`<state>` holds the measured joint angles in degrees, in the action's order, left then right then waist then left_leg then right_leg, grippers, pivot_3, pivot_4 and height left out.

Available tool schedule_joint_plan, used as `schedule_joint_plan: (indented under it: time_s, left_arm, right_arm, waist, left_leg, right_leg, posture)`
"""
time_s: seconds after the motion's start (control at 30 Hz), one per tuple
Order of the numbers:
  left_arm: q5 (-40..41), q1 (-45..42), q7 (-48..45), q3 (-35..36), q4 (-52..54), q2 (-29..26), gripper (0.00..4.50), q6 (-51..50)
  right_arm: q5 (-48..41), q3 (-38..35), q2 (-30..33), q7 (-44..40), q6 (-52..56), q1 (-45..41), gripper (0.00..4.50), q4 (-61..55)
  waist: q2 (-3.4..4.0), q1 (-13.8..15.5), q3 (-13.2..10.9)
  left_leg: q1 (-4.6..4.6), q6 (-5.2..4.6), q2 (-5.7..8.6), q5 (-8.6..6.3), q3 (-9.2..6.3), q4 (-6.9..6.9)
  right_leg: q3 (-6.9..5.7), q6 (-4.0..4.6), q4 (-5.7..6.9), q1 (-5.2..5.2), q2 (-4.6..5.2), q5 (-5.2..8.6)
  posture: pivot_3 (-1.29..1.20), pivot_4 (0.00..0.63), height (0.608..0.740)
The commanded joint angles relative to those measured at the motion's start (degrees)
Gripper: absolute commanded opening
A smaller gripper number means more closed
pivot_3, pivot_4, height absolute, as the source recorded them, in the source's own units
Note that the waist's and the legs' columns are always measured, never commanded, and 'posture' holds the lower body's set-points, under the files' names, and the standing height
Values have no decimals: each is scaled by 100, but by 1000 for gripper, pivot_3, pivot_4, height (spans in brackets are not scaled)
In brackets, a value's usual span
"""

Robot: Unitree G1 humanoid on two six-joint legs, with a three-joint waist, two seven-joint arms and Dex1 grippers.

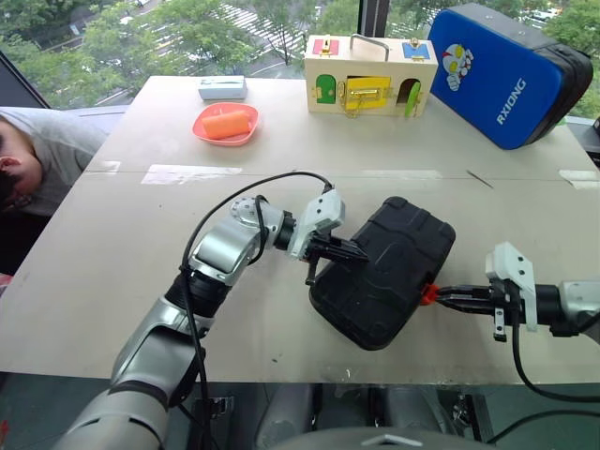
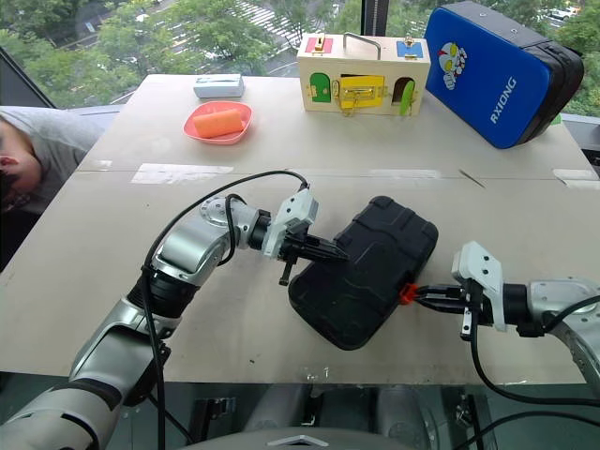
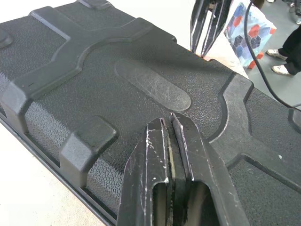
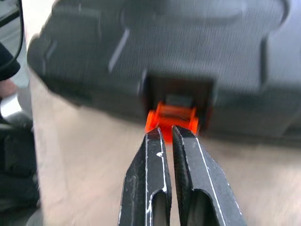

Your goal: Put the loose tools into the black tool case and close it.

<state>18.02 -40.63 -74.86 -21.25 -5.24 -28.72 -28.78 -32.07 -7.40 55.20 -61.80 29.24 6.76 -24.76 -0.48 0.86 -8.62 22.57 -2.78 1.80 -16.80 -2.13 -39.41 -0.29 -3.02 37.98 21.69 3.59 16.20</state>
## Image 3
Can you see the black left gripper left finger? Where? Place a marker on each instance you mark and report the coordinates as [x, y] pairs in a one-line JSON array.
[[143, 179]]

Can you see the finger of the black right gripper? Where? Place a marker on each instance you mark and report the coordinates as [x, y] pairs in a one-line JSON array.
[[222, 14], [198, 18]]

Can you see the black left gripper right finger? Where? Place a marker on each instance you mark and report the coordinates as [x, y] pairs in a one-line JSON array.
[[207, 179]]

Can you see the black plastic tool case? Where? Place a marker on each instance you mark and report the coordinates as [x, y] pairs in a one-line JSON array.
[[105, 89]]

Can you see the colourful patterned bag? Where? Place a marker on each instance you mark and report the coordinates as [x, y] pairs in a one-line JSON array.
[[256, 33]]

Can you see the person in black trousers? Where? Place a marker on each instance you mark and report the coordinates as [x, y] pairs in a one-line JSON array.
[[294, 47]]

